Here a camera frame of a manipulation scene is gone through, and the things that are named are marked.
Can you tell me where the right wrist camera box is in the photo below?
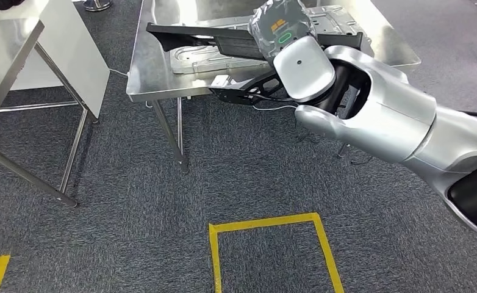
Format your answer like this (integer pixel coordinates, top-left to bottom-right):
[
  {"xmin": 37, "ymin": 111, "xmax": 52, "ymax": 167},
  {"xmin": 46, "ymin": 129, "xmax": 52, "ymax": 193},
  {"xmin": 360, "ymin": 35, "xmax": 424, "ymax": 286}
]
[{"xmin": 210, "ymin": 74, "xmax": 233, "ymax": 88}]

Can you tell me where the stainless steel workbench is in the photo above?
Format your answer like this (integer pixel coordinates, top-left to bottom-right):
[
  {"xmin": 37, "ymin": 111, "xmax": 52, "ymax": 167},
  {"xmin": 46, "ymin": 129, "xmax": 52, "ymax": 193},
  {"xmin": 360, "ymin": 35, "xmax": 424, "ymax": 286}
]
[
  {"xmin": 0, "ymin": 18, "xmax": 100, "ymax": 208},
  {"xmin": 126, "ymin": 0, "xmax": 422, "ymax": 175}
]

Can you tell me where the long black plastic part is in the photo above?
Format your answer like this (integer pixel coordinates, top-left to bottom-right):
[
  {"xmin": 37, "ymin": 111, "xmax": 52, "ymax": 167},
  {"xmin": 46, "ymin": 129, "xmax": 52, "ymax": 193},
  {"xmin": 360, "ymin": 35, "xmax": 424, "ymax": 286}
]
[{"xmin": 146, "ymin": 22, "xmax": 364, "ymax": 62}]

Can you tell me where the black right camera bracket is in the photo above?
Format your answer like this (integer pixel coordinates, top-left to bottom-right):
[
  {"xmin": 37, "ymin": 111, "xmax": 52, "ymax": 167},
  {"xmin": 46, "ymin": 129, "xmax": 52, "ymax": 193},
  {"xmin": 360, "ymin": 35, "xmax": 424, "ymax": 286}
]
[{"xmin": 209, "ymin": 70, "xmax": 296, "ymax": 107}]

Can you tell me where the white board panel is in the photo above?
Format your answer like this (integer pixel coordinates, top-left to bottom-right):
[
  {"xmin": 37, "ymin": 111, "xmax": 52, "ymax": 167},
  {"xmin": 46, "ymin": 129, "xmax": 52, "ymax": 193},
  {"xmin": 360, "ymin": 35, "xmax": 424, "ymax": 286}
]
[{"xmin": 10, "ymin": 0, "xmax": 111, "ymax": 120}]

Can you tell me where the thin black floor cable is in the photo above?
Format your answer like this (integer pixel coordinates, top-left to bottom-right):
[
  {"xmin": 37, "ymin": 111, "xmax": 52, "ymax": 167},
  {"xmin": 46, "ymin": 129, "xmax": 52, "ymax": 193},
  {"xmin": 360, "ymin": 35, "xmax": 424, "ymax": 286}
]
[{"xmin": 350, "ymin": 154, "xmax": 375, "ymax": 167}]

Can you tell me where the stamped silver metal plate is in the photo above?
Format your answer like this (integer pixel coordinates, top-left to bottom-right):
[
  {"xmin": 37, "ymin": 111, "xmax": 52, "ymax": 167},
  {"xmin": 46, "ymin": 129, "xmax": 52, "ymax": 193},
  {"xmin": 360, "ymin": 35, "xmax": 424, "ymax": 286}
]
[{"xmin": 170, "ymin": 4, "xmax": 371, "ymax": 76}]

